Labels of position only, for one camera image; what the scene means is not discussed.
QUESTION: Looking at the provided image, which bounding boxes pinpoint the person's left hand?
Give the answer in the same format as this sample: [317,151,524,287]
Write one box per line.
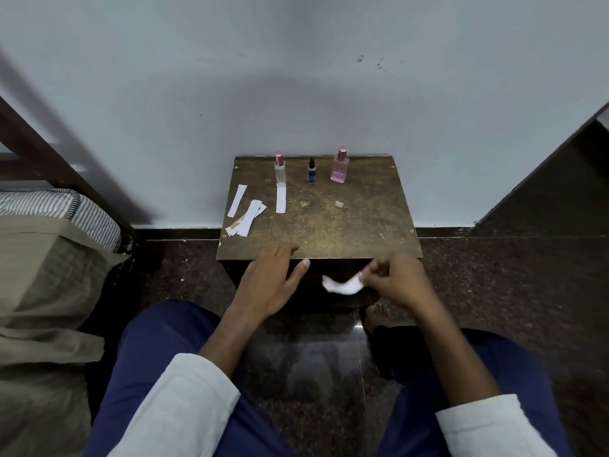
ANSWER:
[232,242,311,325]

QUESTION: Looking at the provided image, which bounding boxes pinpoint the person's right hand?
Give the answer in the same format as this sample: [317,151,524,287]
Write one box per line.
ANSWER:
[360,253,441,315]

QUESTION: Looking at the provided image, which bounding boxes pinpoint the curled white paper strip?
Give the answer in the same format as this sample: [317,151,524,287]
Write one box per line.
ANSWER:
[322,273,366,296]

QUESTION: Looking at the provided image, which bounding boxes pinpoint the person's right forearm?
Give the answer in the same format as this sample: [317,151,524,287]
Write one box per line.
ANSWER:
[408,299,547,457]

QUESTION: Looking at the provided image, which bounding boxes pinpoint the person's left forearm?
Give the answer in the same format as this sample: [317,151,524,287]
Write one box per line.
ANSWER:
[107,300,268,457]

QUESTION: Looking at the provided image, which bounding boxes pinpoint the person's bare foot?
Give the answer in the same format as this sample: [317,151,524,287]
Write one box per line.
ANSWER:
[363,303,396,330]

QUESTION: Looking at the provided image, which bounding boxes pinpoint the small brown wooden table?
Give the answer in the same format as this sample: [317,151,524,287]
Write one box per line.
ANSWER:
[216,155,423,310]

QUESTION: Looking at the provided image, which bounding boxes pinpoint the tan paper strip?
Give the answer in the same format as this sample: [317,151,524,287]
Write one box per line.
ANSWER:
[227,211,258,232]

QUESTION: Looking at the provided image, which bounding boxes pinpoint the person's left leg blue trousers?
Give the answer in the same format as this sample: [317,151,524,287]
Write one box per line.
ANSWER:
[82,300,293,457]

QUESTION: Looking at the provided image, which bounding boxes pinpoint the person's leg blue trousers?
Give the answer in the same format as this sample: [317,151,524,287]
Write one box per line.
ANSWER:
[82,300,293,457]
[375,327,574,457]

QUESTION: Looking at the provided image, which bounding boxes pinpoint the person's right leg blue trousers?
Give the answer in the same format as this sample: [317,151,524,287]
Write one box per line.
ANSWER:
[375,327,574,457]

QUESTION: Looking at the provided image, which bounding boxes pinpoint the dark wooden door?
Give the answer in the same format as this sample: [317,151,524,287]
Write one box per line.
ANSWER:
[468,102,609,239]

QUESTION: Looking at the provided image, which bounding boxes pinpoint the striped mattress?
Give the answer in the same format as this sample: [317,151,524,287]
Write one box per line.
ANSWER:
[0,187,123,254]

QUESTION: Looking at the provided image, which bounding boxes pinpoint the dark wooden bed frame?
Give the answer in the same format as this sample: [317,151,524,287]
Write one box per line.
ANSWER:
[0,95,138,255]

